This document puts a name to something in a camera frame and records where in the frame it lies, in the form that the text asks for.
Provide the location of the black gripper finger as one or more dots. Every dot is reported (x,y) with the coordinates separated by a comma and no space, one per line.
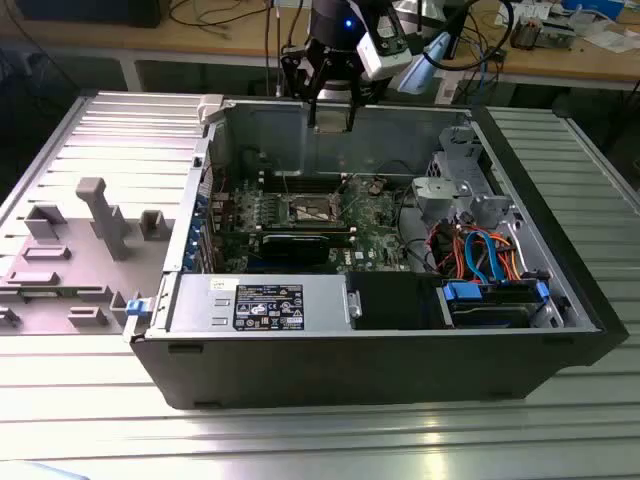
(300,70)
(360,80)

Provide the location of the silver CPU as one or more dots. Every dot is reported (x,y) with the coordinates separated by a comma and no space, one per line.
(332,122)

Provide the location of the black RAM slot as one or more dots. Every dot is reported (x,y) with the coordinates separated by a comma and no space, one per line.
(310,190)
(310,185)
(340,232)
(310,180)
(310,175)

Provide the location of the CPU socket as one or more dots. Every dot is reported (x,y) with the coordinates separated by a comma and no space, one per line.
(305,210)

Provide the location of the black plastic cover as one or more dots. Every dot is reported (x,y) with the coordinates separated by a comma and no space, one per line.
(385,300)

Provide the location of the white label tag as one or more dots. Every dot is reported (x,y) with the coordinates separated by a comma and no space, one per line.
(448,90)

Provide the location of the grey case latch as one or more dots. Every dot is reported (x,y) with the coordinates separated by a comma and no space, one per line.
(210,107)

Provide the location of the coin battery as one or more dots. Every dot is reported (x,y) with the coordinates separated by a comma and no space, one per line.
(374,187)

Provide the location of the tall black box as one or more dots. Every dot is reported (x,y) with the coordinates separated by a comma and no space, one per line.
(459,35)

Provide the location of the small black adapter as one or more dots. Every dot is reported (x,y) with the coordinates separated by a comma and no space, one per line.
(495,52)

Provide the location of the metal disk bay cage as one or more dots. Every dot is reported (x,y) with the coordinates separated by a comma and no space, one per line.
(440,195)

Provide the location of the green motherboard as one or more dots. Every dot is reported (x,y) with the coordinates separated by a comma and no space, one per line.
(370,240)

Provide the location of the white paper sheets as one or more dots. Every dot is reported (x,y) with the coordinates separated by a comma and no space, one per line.
(515,12)
(607,37)

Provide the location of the small transformer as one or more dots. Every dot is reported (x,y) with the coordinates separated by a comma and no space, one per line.
(525,32)

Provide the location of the black graphics card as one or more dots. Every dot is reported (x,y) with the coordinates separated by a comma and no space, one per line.
(295,247)

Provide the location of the grey electronic device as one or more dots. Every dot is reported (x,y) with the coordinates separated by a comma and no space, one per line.
(555,32)

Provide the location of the wooden desk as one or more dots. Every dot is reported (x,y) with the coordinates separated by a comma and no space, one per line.
(100,40)

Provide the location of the black equipment box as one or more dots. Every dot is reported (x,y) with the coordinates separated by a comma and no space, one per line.
(90,12)

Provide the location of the grey power supply unit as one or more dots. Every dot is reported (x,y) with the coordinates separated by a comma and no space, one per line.
(200,305)

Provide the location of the hard disk blue carrier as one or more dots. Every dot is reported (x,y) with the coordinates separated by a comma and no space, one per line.
(492,312)

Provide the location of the blue case latch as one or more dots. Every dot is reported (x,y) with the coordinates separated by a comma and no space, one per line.
(137,307)

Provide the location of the black PC case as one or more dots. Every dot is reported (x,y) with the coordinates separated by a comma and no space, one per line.
(350,370)

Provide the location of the grey parts rack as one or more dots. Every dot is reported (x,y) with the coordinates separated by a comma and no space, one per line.
(75,265)

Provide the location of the green RAM stick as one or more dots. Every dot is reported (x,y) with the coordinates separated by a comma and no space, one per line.
(40,296)

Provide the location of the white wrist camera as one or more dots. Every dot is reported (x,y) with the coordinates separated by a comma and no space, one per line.
(385,55)

